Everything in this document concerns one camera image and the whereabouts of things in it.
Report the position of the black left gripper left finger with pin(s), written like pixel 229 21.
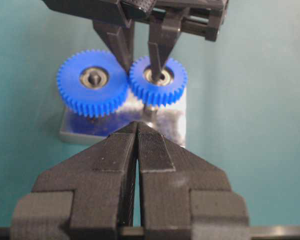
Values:
pixel 85 197

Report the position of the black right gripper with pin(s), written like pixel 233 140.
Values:
pixel 113 21

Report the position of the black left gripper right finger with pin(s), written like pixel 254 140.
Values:
pixel 183 196

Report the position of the small blue plastic gear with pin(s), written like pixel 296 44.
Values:
pixel 156 95

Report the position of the steel shaft under large gear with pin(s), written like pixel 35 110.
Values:
pixel 94 79

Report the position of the threaded steel shaft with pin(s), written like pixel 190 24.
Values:
pixel 150 111

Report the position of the large blue plastic gear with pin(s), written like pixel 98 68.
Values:
pixel 90 101

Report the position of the clear acrylic base block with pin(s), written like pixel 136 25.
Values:
pixel 170 120

